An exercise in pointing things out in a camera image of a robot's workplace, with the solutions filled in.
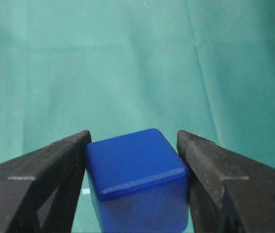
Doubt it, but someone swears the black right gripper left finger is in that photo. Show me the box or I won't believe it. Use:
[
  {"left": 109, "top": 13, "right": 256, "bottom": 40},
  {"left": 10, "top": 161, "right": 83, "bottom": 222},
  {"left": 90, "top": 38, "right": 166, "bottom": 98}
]
[{"left": 0, "top": 130, "right": 91, "bottom": 233}]

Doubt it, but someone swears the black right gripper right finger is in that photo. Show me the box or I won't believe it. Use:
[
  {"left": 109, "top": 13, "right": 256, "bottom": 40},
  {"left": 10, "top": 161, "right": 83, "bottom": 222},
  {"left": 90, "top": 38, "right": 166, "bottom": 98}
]
[{"left": 177, "top": 130, "right": 275, "bottom": 233}]

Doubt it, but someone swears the blue plastic block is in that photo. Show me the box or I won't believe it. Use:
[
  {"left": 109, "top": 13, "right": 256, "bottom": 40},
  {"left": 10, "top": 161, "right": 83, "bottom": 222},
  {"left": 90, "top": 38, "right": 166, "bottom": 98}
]
[{"left": 85, "top": 128, "right": 189, "bottom": 233}]

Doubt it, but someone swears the green table cloth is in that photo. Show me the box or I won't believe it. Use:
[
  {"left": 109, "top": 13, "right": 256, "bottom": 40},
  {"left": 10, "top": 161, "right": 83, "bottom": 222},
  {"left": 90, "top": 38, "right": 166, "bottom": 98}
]
[{"left": 0, "top": 0, "right": 275, "bottom": 233}]

